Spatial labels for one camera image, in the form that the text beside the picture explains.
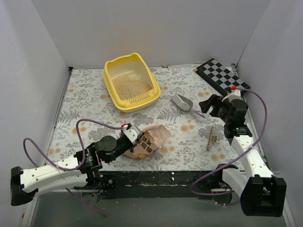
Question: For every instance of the wooden ruler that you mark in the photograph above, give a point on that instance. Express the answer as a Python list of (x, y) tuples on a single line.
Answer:
[(211, 139)]

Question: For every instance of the beige litter in box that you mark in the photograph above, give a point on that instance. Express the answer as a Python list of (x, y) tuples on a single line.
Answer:
[(129, 87)]

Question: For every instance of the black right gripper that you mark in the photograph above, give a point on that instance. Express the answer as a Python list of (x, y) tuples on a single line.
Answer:
[(215, 108)]

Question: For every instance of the yellow cat litter box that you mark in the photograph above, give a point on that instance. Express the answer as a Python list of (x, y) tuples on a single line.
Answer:
[(134, 66)]

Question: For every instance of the silver metal scoop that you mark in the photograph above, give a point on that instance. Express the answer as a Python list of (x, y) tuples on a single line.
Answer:
[(185, 104)]

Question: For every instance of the pink cat litter bag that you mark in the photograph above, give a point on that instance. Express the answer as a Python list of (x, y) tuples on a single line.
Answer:
[(153, 138)]

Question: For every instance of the black folding chessboard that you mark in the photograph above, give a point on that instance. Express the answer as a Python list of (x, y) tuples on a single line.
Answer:
[(219, 77)]

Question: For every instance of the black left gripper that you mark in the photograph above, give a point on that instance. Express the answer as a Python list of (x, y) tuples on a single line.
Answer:
[(130, 145)]

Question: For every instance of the floral tablecloth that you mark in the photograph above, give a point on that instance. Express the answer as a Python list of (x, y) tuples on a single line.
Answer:
[(88, 113)]

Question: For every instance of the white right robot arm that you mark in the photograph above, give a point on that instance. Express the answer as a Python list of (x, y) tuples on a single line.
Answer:
[(261, 193)]

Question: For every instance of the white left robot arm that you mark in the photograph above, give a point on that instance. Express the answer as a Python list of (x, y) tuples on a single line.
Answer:
[(79, 171)]

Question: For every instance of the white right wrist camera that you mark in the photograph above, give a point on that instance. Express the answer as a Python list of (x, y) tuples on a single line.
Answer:
[(234, 94)]

